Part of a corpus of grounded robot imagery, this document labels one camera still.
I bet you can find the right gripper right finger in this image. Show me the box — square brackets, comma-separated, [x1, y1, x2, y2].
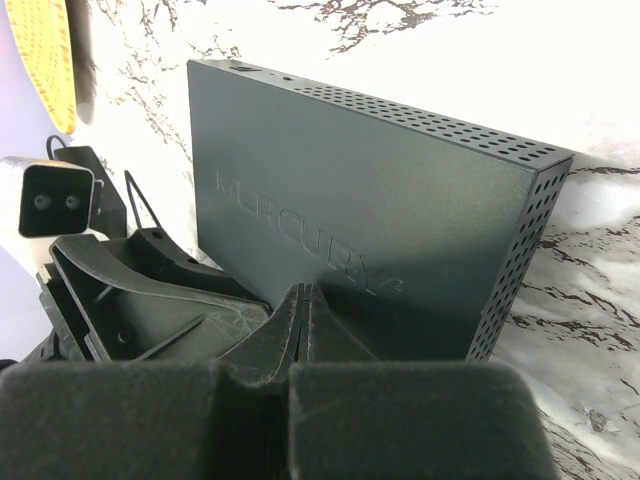
[288, 286, 557, 479]

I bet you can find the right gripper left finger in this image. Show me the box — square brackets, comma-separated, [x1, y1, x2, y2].
[1, 286, 304, 479]

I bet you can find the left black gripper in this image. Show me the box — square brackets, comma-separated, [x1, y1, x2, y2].
[39, 147, 271, 361]

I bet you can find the black network switch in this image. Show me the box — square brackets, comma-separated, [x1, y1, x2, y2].
[187, 60, 573, 361]

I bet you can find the orange woven tray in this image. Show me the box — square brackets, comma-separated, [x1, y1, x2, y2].
[5, 0, 76, 134]

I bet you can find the thin black cable with plug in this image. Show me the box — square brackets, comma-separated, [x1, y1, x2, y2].
[45, 134, 164, 232]

